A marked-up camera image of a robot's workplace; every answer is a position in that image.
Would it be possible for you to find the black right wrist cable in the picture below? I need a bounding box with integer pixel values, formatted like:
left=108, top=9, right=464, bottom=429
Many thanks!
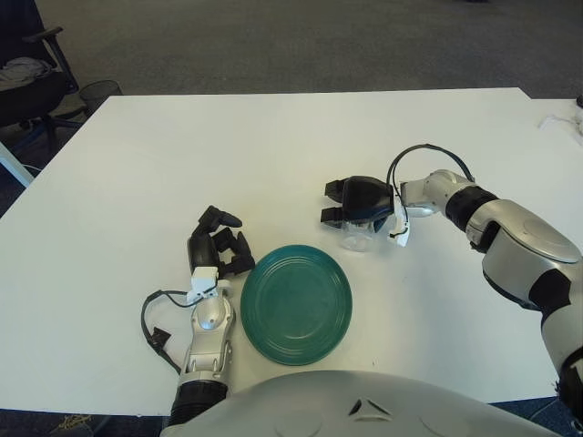
left=386, top=143, right=475, bottom=201

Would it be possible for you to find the silver robot torso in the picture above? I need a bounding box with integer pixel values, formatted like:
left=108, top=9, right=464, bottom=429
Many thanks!
left=172, top=369, right=543, bottom=437

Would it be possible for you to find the white right wrist connector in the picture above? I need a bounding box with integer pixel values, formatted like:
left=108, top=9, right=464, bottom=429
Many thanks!
left=386, top=204, right=412, bottom=249

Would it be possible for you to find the grey cloth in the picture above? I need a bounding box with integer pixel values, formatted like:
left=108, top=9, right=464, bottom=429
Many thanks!
left=0, top=56, right=56, bottom=87

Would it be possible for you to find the green ribbed plate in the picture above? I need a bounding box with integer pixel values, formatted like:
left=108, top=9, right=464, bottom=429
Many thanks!
left=240, top=245, right=354, bottom=367

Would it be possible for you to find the black wire mesh bin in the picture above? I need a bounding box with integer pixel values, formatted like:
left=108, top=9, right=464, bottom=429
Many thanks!
left=79, top=79, right=123, bottom=114

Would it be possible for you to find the white cord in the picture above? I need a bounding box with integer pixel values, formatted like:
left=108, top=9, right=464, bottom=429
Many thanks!
left=537, top=113, right=579, bottom=131

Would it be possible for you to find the black office chair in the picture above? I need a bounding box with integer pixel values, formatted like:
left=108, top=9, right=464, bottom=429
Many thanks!
left=0, top=0, right=87, bottom=142

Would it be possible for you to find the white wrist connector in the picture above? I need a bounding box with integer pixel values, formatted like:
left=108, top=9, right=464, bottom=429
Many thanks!
left=386, top=204, right=412, bottom=249
left=185, top=267, right=219, bottom=305

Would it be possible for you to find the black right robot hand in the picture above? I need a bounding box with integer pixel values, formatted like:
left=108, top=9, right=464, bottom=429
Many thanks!
left=318, top=175, right=396, bottom=234

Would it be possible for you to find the white left wrist connector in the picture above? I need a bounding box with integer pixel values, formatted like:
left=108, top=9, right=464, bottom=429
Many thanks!
left=185, top=267, right=219, bottom=305

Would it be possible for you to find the clear plastic bottle blue cap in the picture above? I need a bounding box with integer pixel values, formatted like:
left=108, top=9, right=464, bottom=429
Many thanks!
left=339, top=218, right=382, bottom=252

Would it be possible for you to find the white neighbouring desk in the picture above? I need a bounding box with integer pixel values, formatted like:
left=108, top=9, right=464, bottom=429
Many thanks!
left=0, top=138, right=36, bottom=188

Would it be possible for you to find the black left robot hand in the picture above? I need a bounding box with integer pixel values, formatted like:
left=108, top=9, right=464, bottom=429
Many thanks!
left=186, top=205, right=256, bottom=278

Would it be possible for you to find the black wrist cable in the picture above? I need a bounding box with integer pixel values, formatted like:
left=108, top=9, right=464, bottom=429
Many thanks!
left=139, top=290, right=195, bottom=375
left=386, top=143, right=475, bottom=201

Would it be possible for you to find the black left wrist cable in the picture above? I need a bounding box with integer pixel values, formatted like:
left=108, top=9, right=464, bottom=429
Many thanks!
left=139, top=290, right=195, bottom=375

